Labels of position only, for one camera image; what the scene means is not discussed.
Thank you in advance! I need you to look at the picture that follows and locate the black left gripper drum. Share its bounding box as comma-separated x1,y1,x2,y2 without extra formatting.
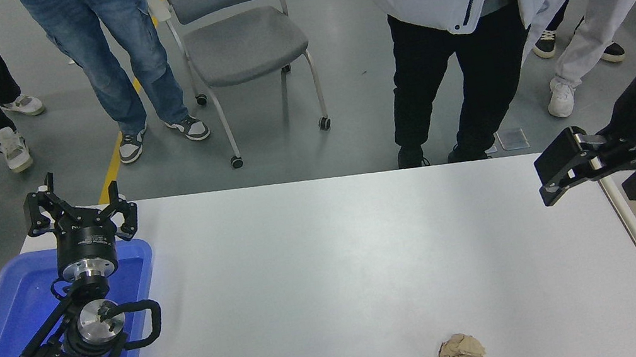
49,205,120,270

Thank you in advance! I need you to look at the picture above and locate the silver floor plate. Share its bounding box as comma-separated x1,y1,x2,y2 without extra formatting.
495,126,531,152

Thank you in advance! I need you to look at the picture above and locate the grey padded chair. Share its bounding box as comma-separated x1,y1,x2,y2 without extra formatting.
146,0,337,179

